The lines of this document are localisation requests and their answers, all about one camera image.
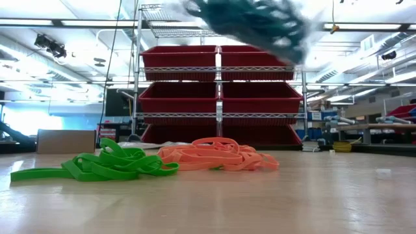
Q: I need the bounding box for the green rubber band tangle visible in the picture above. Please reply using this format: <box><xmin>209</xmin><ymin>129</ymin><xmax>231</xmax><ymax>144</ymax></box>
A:
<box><xmin>61</xmin><ymin>137</ymin><xmax>181</xmax><ymax>182</ymax></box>

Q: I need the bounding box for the bunch of blue rubber bands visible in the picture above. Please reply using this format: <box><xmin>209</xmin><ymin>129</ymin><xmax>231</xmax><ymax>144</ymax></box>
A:
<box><xmin>183</xmin><ymin>0</ymin><xmax>310</xmax><ymax>65</ymax></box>

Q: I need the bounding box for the orange rubber band tangle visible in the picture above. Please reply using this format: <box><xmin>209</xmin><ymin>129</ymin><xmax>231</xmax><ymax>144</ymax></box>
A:
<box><xmin>157</xmin><ymin>136</ymin><xmax>280</xmax><ymax>172</ymax></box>

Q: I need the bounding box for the black monitor screen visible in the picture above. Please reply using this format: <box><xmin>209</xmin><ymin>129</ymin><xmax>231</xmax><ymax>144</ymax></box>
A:
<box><xmin>104</xmin><ymin>87</ymin><xmax>137</xmax><ymax>118</ymax></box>

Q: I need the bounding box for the stack of blue bins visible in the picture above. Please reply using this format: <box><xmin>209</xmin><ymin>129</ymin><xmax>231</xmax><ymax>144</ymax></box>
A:
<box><xmin>294</xmin><ymin>110</ymin><xmax>323</xmax><ymax>141</ymax></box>

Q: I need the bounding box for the red and white box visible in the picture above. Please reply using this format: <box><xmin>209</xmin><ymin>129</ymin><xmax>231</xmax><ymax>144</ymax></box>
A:
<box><xmin>98</xmin><ymin>127</ymin><xmax>117</xmax><ymax>144</ymax></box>

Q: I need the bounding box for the small cardboard box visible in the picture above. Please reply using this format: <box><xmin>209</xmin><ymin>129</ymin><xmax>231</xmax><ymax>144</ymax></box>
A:
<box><xmin>36</xmin><ymin>129</ymin><xmax>97</xmax><ymax>155</ymax></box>

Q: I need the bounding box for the wooden bench with grey legs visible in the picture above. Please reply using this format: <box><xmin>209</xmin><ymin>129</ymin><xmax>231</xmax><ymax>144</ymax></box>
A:
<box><xmin>336</xmin><ymin>122</ymin><xmax>416</xmax><ymax>146</ymax></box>

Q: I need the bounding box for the long ceiling light bar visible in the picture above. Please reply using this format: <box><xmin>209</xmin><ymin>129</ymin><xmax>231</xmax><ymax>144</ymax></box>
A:
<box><xmin>320</xmin><ymin>21</ymin><xmax>403</xmax><ymax>33</ymax></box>
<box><xmin>0</xmin><ymin>18</ymin><xmax>137</xmax><ymax>27</ymax></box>

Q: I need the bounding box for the black ceiling track spotlight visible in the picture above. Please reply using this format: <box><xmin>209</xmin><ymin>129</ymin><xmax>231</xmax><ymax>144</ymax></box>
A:
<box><xmin>33</xmin><ymin>32</ymin><xmax>68</xmax><ymax>60</ymax></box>

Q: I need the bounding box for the red storage bin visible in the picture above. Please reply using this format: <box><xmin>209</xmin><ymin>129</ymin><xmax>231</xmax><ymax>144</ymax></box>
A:
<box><xmin>387</xmin><ymin>103</ymin><xmax>416</xmax><ymax>120</ymax></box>

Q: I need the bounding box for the wire shelving cart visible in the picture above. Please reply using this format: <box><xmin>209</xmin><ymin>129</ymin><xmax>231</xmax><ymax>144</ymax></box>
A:
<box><xmin>129</xmin><ymin>3</ymin><xmax>309</xmax><ymax>151</ymax></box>

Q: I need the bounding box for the yellow wire spool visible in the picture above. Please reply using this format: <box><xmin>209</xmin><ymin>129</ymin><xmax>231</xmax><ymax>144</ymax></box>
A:
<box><xmin>331</xmin><ymin>140</ymin><xmax>354</xmax><ymax>154</ymax></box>

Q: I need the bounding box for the yellow hanging cord pendant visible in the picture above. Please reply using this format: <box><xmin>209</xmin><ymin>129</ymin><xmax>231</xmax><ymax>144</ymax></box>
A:
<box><xmin>329</xmin><ymin>0</ymin><xmax>340</xmax><ymax>35</ymax></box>

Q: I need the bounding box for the black aluminium rig frame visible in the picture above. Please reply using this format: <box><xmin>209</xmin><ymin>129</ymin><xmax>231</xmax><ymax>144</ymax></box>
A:
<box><xmin>0</xmin><ymin>122</ymin><xmax>416</xmax><ymax>158</ymax></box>

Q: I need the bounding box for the black ceiling camera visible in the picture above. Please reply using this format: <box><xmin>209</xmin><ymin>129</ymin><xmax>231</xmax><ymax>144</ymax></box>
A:
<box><xmin>380</xmin><ymin>49</ymin><xmax>398</xmax><ymax>61</ymax></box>

